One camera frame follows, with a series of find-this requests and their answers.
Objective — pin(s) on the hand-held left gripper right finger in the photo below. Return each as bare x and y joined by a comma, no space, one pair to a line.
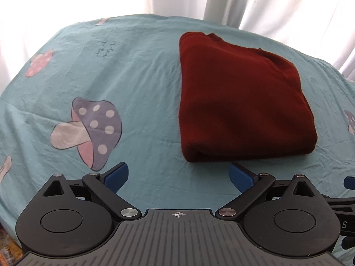
240,175

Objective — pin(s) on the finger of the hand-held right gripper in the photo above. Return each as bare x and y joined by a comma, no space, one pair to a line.
346,244
350,182

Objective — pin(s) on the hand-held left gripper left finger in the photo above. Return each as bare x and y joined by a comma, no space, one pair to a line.
119,176

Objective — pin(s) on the dark red knit sweater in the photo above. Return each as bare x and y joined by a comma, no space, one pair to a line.
235,97

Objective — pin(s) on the teal mushroom print bed sheet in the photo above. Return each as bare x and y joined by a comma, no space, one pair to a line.
124,74

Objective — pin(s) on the colourful patterned cloth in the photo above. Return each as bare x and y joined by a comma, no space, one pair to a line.
7,250

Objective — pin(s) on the white curtain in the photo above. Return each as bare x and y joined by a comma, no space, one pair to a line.
263,0

